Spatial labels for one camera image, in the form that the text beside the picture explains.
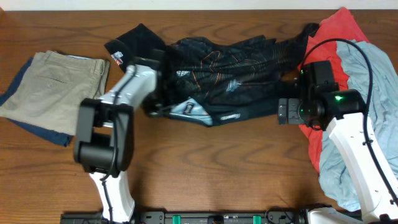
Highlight black orange-patterned jersey shirt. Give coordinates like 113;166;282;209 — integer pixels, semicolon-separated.
105;23;319;127

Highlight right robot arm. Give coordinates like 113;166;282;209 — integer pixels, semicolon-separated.
277;61;397;223

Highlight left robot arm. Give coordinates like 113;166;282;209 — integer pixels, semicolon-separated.
60;49;165;223

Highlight light blue t-shirt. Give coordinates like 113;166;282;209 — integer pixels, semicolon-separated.
319;42;397;212

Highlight red t-shirt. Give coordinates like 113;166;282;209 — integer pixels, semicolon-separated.
297;6;371;174

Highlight folded navy blue garment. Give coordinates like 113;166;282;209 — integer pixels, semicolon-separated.
1;57;73;147

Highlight folded khaki shorts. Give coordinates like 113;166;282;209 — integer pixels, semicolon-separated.
1;51;110;136

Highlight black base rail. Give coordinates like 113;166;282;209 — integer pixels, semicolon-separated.
60;209;309;224

